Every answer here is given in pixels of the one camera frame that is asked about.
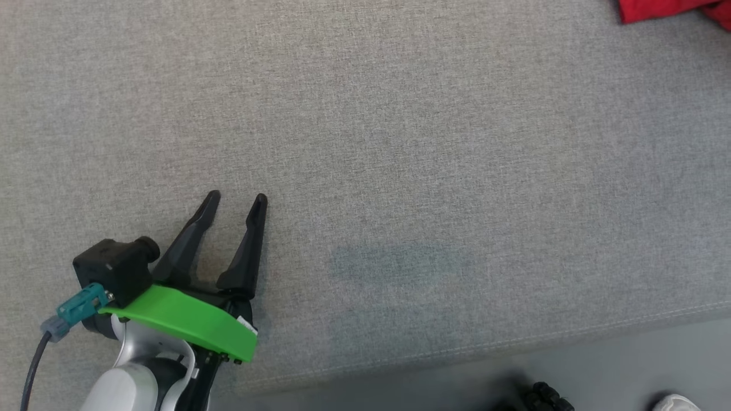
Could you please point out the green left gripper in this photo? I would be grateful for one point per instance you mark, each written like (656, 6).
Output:
(188, 319)

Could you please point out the red white basketball jersey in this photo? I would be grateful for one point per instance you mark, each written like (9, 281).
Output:
(657, 8)

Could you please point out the grey fabric sofa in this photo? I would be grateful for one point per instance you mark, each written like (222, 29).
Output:
(400, 171)

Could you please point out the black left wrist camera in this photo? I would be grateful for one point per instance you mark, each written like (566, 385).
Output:
(114, 268)

